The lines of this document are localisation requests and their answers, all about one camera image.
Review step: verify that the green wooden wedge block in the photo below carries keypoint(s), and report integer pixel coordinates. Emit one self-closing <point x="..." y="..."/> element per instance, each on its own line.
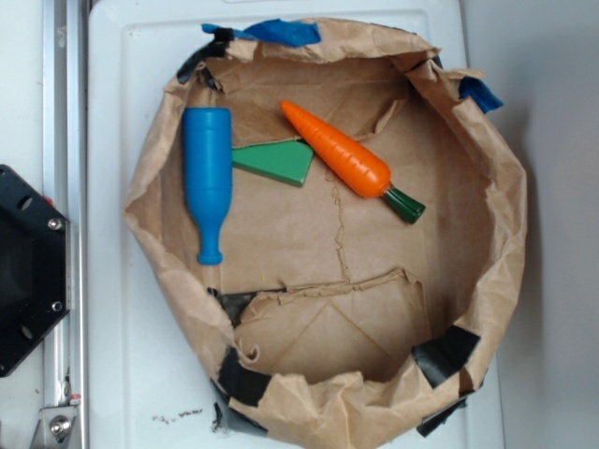
<point x="287" y="161"/>

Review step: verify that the blue toy bottle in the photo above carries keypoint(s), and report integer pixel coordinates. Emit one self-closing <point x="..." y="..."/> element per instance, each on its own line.
<point x="208" y="175"/>

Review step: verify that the orange toy carrot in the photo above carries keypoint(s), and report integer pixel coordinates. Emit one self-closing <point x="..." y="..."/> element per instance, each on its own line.
<point x="361" y="170"/>

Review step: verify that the aluminium extrusion rail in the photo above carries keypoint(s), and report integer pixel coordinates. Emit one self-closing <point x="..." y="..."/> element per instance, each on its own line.
<point x="64" y="175"/>

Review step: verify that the metal corner bracket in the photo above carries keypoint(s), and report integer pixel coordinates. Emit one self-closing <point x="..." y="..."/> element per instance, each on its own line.
<point x="57" y="428"/>

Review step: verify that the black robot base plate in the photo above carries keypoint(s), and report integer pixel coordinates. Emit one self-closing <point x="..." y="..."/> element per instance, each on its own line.
<point x="33" y="269"/>

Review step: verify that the brown paper bag bin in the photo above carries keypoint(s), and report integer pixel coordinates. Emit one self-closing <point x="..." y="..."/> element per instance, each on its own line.
<point x="331" y="322"/>

